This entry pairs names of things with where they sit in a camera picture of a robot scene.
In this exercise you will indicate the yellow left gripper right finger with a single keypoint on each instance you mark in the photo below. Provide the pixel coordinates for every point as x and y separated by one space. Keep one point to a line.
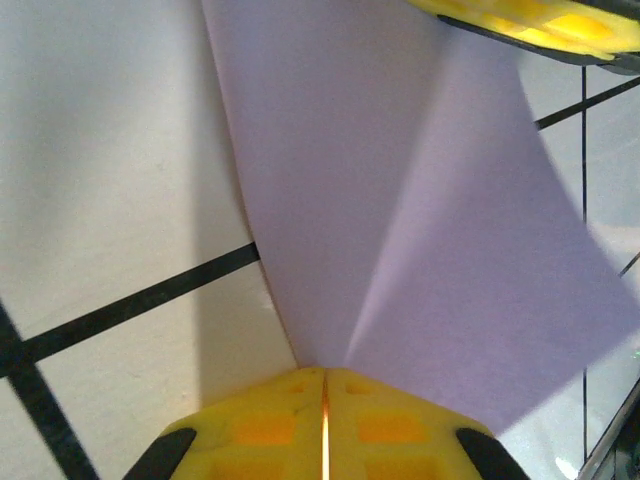
400 435

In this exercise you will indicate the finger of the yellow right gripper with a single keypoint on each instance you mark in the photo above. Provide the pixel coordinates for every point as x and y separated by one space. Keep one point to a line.
550 25

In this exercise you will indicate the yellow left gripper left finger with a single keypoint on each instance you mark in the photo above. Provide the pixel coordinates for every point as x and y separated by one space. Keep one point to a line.
250 435

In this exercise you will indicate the light purple paper sheet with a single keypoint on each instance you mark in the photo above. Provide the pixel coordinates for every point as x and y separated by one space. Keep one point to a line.
325 175

